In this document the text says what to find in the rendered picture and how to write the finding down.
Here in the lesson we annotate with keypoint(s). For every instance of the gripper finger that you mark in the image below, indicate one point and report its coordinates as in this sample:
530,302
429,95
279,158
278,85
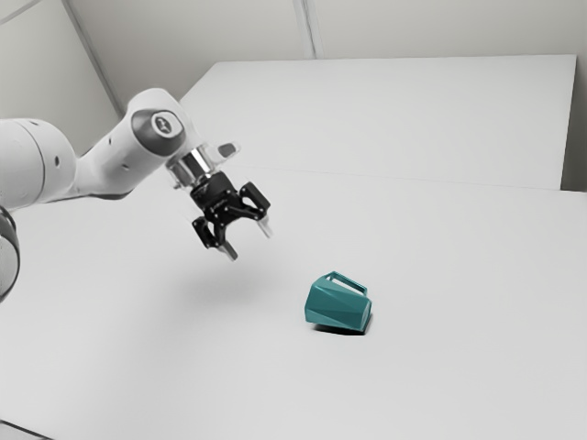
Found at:
256,206
213,236

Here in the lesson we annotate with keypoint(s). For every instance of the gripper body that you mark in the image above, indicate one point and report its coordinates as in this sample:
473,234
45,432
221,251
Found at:
215,197

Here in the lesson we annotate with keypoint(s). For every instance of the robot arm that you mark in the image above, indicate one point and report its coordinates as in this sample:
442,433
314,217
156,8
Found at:
96,160

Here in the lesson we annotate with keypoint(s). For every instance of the teal faceted mug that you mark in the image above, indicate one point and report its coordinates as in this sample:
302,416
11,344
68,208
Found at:
338,306

